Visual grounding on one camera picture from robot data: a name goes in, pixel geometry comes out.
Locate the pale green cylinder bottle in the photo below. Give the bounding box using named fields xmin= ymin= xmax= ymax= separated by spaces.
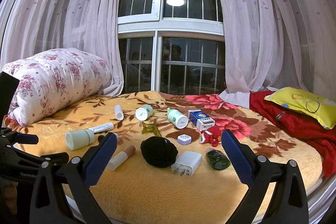
xmin=65 ymin=129 xmax=95 ymax=151

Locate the white tan lipstick tube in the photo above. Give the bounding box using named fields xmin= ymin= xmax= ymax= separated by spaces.
xmin=106 ymin=145 xmax=136 ymax=171

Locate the dark green glass bottle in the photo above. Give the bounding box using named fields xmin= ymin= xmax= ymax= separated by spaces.
xmin=206 ymin=148 xmax=231 ymax=170

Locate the white toothpaste tube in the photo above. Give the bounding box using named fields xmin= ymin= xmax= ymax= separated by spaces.
xmin=89 ymin=122 xmax=114 ymax=134

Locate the red plush toy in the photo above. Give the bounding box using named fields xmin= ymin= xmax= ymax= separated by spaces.
xmin=199 ymin=126 xmax=222 ymax=147

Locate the white wall charger plug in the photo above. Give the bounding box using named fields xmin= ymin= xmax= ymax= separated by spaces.
xmin=171 ymin=151 xmax=202 ymax=177

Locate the small white tube bottle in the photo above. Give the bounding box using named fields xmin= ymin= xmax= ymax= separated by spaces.
xmin=114 ymin=104 xmax=124 ymax=121

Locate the blue white medicine box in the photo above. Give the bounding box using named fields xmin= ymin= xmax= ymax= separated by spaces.
xmin=188 ymin=110 xmax=215 ymax=131

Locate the black fuzzy ball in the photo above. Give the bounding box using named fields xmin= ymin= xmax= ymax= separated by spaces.
xmin=140 ymin=136 xmax=178 ymax=168

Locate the small lavender square case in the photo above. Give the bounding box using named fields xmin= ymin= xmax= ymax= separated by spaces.
xmin=177 ymin=134 xmax=192 ymax=145

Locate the yellow plastic hair clip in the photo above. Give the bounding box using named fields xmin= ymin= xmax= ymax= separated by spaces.
xmin=142 ymin=119 xmax=162 ymax=137

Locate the white green round jar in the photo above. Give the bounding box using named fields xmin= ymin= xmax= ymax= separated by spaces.
xmin=135 ymin=105 xmax=153 ymax=121

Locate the white bottle green cap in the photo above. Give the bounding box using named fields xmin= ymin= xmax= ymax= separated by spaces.
xmin=167 ymin=107 xmax=189 ymax=130

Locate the small dark grey cylinder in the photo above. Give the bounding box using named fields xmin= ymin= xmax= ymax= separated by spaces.
xmin=97 ymin=135 xmax=105 ymax=143

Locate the red blanket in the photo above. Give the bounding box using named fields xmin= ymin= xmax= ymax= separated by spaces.
xmin=249 ymin=91 xmax=336 ymax=178

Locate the floral folded quilt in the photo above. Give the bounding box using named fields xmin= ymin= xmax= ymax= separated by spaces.
xmin=2 ymin=48 xmax=112 ymax=126

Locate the yellow cartoon pillow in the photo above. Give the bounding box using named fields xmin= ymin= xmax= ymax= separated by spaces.
xmin=264 ymin=87 xmax=336 ymax=130

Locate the yellow floral bed blanket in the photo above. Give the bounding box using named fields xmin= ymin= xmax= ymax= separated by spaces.
xmin=4 ymin=92 xmax=323 ymax=223

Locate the right sheer pink curtain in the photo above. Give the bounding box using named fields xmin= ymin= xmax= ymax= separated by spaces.
xmin=220 ymin=0 xmax=335 ymax=107

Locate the white framed barred window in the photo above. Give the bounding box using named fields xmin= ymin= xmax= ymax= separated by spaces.
xmin=118 ymin=0 xmax=226 ymax=95

